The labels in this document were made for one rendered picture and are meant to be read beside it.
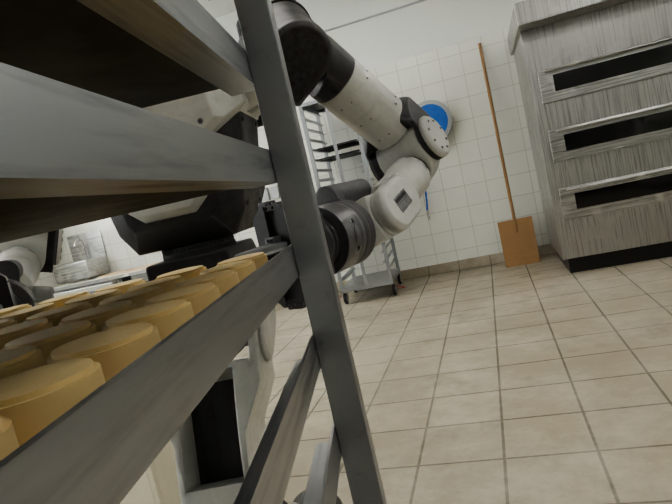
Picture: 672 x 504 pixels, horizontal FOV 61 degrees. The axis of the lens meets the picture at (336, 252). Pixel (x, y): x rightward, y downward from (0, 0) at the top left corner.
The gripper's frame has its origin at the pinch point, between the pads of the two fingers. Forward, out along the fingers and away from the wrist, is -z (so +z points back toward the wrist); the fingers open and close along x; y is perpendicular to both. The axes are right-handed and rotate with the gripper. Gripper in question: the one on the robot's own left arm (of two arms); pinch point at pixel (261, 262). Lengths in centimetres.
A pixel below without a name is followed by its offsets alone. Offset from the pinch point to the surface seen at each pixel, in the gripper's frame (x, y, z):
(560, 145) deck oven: 1, -54, 403
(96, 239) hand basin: 12, -552, 339
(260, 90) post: 16.1, 8.7, -4.2
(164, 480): -72, -115, 57
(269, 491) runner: -8.5, 20.8, -26.1
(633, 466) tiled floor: -96, 8, 131
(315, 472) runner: -18.9, 7.9, -8.3
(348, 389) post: -12.9, 10.2, -3.5
